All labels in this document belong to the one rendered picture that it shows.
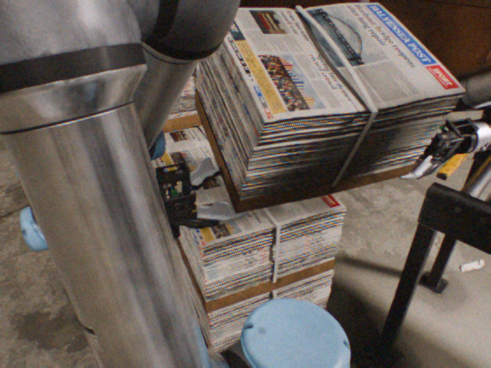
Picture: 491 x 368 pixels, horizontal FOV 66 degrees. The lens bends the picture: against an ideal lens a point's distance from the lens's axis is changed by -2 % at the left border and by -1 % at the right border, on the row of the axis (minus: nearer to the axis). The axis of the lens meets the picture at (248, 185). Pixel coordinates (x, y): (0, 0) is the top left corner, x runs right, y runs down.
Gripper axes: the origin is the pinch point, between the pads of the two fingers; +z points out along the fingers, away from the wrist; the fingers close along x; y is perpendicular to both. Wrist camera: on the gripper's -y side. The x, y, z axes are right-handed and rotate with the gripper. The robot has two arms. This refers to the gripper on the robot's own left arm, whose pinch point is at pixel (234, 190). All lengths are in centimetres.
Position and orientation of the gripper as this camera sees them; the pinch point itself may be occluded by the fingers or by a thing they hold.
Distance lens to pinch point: 72.5
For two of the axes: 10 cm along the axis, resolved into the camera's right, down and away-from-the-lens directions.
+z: 9.3, -2.1, 3.0
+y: 1.3, -5.8, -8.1
